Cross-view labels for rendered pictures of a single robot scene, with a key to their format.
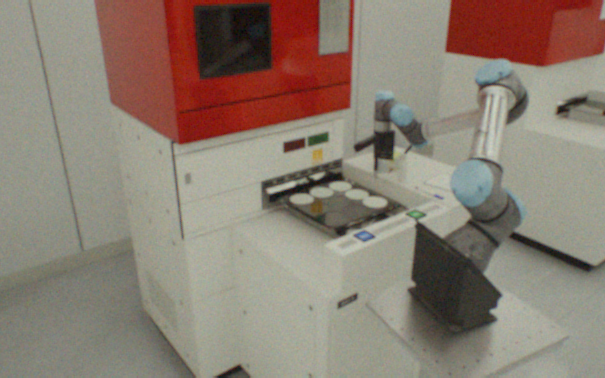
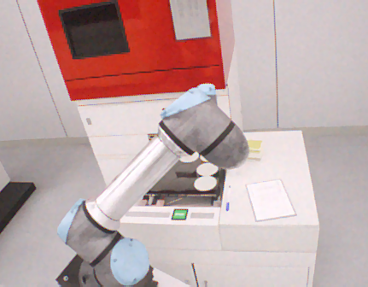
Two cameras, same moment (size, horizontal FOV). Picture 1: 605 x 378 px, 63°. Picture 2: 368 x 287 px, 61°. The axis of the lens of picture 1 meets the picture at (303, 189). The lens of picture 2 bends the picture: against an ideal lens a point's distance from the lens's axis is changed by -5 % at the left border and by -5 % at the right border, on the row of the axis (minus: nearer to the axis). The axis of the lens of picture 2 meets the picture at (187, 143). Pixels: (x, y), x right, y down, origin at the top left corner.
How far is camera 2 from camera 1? 1.65 m
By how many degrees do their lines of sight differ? 47
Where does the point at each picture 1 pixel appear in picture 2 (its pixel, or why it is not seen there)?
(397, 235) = (140, 225)
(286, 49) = (140, 36)
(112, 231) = not seen: hidden behind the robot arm
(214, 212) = (113, 146)
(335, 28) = (191, 15)
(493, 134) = (117, 183)
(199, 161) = (94, 112)
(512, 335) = not seen: outside the picture
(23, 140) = not seen: hidden behind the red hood
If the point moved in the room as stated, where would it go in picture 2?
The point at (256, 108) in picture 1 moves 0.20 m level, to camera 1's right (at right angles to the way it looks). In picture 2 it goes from (121, 81) to (145, 89)
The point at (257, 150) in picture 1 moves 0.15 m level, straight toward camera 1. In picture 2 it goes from (139, 111) to (116, 124)
